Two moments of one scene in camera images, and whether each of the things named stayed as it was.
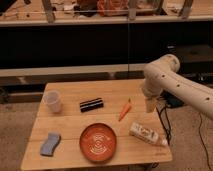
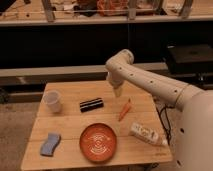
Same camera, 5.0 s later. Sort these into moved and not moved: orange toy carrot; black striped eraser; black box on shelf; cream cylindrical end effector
Moved: cream cylindrical end effector
Not moved: black box on shelf; orange toy carrot; black striped eraser
